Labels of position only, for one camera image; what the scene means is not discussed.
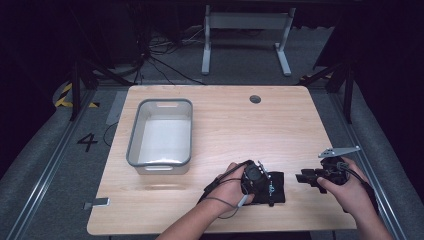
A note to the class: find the white bin with grey rim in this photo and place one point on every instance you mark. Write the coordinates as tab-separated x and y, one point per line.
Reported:
165	136

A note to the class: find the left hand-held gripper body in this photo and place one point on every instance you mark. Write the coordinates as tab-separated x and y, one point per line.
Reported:
255	176

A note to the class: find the small grey metal bracket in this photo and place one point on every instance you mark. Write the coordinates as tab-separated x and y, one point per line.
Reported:
98	202

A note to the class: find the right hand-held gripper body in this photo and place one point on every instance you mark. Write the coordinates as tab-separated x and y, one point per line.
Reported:
335	171

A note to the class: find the black metal stand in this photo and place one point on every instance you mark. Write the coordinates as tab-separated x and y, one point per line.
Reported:
343	83
80	86

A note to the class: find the white desk frame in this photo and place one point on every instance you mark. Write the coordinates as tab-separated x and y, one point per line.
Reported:
248	21

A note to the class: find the person's right hand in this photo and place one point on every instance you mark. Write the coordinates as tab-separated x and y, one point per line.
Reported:
350	195

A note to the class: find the metal floor rail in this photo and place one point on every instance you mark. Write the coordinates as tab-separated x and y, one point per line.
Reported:
50	170
366	140

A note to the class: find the person's left hand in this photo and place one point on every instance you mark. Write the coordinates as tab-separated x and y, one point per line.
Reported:
226	191

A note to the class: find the grey floor tape patch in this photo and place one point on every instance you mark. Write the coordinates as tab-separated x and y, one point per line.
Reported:
116	108

